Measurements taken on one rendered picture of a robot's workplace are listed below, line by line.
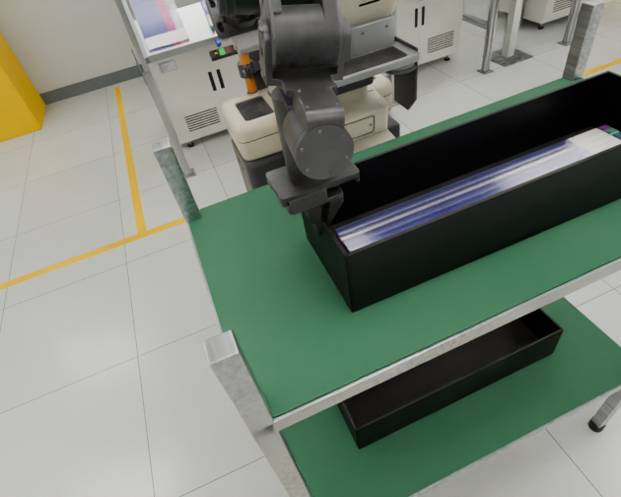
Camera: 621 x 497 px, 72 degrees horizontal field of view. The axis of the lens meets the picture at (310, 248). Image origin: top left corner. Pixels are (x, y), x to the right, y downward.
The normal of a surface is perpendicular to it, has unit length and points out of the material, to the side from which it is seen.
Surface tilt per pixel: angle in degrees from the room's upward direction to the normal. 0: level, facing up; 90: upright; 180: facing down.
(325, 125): 89
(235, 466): 0
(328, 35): 74
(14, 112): 90
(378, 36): 90
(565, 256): 0
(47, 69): 90
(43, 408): 0
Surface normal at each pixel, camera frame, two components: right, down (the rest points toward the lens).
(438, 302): -0.15, -0.70
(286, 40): 0.25, 0.51
